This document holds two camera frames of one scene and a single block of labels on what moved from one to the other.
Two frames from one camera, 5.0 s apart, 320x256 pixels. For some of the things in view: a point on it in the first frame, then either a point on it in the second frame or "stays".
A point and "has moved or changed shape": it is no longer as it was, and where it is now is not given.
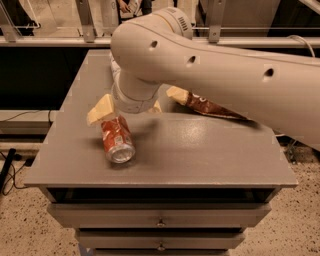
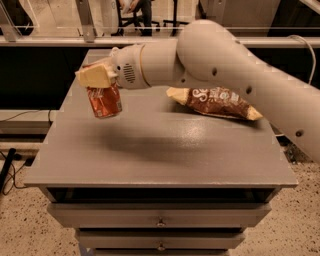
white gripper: x=133 y=105 → x=128 y=68
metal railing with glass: x=94 y=23 stays
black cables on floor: x=8 y=173 stays
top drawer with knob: x=160 y=215 stays
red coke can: x=118 y=140 has moved or changed shape
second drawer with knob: x=161 y=239 stays
